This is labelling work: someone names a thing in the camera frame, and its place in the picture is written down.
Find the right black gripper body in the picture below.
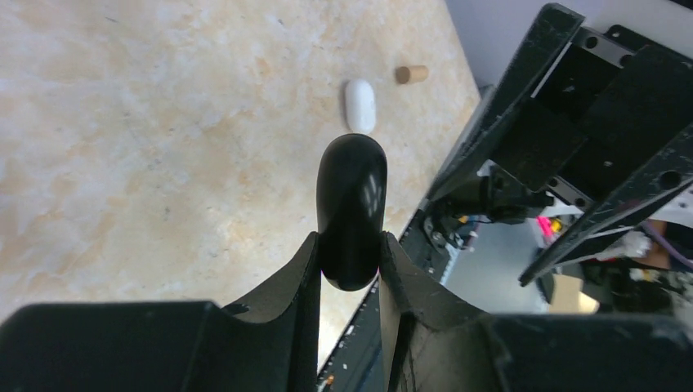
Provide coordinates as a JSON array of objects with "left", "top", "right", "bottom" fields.
[{"left": 476, "top": 25, "right": 692, "bottom": 227}]

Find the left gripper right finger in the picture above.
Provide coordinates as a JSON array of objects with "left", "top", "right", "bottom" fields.
[{"left": 379, "top": 232, "right": 692, "bottom": 391}]

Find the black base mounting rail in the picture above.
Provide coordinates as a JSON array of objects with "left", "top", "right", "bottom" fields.
[{"left": 316, "top": 211, "right": 483, "bottom": 391}]

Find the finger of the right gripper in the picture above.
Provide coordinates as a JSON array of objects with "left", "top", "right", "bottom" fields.
[
  {"left": 519, "top": 126, "right": 692, "bottom": 287},
  {"left": 427, "top": 2, "right": 584, "bottom": 202}
]

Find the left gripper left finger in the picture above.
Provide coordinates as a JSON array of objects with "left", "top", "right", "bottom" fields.
[{"left": 1, "top": 234, "right": 320, "bottom": 391}]

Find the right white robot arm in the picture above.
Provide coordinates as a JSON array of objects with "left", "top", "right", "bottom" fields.
[{"left": 423, "top": 3, "right": 692, "bottom": 312}]

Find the wooden cylinder block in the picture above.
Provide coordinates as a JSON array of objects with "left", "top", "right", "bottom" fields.
[{"left": 395, "top": 65, "right": 429, "bottom": 85}]

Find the black earbud charging case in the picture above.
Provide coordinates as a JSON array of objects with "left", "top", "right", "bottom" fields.
[{"left": 316, "top": 134, "right": 387, "bottom": 292}]

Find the white earbud charging case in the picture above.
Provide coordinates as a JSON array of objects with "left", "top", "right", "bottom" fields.
[{"left": 344, "top": 79, "right": 377, "bottom": 135}]

